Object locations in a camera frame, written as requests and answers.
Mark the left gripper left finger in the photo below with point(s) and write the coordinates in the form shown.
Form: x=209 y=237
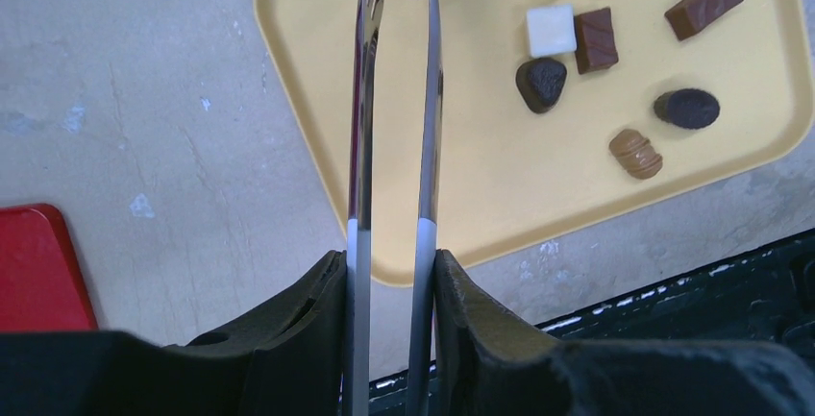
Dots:
x=282 y=357

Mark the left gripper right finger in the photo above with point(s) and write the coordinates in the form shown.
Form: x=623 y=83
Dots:
x=496 y=349

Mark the metal tongs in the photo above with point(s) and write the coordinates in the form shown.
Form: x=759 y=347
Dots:
x=355 y=385

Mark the milk ribbed chocolate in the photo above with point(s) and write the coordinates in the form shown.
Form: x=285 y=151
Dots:
x=636 y=154

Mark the dark heart chocolate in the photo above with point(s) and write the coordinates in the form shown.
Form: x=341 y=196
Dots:
x=540 y=83

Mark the dark oval chocolate right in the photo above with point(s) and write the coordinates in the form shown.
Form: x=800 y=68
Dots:
x=687 y=108

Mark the brown square chocolate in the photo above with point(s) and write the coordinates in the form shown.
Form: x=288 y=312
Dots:
x=596 y=46

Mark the white square chocolate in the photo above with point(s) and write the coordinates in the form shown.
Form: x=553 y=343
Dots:
x=551 y=31

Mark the brown bar chocolate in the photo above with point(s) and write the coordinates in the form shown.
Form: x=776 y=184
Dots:
x=688 y=18

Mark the red box lid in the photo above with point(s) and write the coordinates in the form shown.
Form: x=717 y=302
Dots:
x=42 y=285

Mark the yellow tray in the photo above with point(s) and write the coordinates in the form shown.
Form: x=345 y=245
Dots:
x=510 y=178

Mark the black base frame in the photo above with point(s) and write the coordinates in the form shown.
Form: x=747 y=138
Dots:
x=735 y=337

